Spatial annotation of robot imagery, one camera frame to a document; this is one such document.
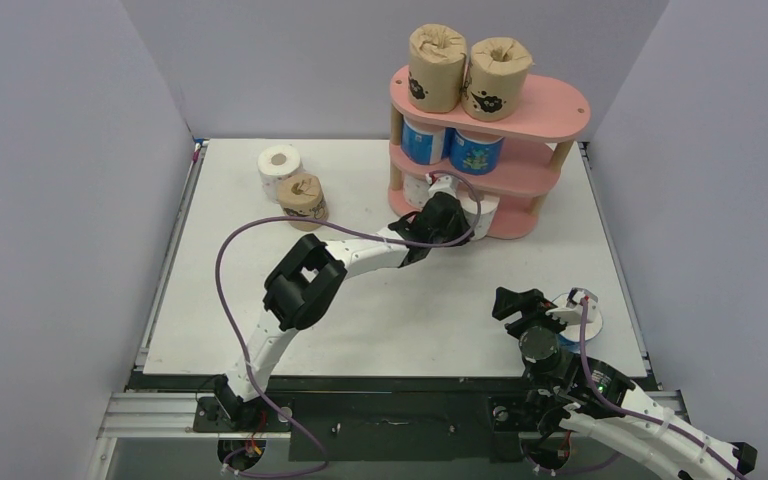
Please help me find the white floral roll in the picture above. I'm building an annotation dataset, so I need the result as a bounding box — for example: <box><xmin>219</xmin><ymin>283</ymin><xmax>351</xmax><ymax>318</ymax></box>
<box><xmin>458</xmin><ymin>190</ymin><xmax>500</xmax><ymax>241</ymax></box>
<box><xmin>257</xmin><ymin>144</ymin><xmax>303</xmax><ymax>203</ymax></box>
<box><xmin>402</xmin><ymin>175</ymin><xmax>430</xmax><ymax>210</ymax></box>

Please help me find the blue roll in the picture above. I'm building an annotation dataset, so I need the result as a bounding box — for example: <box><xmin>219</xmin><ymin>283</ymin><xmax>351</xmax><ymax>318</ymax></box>
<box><xmin>551</xmin><ymin>288</ymin><xmax>604</xmax><ymax>350</ymax></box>
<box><xmin>449</xmin><ymin>129</ymin><xmax>504</xmax><ymax>175</ymax></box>
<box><xmin>401</xmin><ymin>119</ymin><xmax>449</xmax><ymax>165</ymax></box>

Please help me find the brown paper roll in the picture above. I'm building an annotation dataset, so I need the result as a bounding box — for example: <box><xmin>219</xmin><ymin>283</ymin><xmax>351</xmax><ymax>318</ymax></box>
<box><xmin>461</xmin><ymin>37</ymin><xmax>534</xmax><ymax>122</ymax></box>

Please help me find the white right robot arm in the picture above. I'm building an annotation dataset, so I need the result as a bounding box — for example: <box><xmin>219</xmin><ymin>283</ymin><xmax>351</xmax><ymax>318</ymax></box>
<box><xmin>490</xmin><ymin>287</ymin><xmax>758</xmax><ymax>479</ymax></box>

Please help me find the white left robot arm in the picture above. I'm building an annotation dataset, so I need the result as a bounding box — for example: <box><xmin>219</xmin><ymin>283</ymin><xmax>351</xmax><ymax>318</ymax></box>
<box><xmin>214</xmin><ymin>192</ymin><xmax>477</xmax><ymax>430</ymax></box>

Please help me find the pink three-tier wooden shelf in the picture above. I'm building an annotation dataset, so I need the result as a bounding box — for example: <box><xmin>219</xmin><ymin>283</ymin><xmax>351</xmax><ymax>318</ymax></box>
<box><xmin>388</xmin><ymin>66</ymin><xmax>591</xmax><ymax>240</ymax></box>

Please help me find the brown wrapped roll on shelf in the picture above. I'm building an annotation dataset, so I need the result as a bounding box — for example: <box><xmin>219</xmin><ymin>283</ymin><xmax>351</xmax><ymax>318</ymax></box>
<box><xmin>408</xmin><ymin>24</ymin><xmax>468</xmax><ymax>113</ymax></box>

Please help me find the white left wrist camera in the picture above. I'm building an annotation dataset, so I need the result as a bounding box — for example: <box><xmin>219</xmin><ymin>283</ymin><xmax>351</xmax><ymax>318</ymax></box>
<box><xmin>425</xmin><ymin>172</ymin><xmax>459</xmax><ymax>199</ymax></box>

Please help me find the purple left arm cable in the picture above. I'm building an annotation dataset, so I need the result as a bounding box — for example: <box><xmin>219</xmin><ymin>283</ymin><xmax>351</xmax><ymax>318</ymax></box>
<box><xmin>214</xmin><ymin>170</ymin><xmax>483</xmax><ymax>480</ymax></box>

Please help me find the aluminium frame rail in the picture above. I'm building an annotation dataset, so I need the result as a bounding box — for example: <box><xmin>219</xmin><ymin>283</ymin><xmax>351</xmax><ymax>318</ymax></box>
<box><xmin>89</xmin><ymin>390</ymin><xmax>690</xmax><ymax>480</ymax></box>

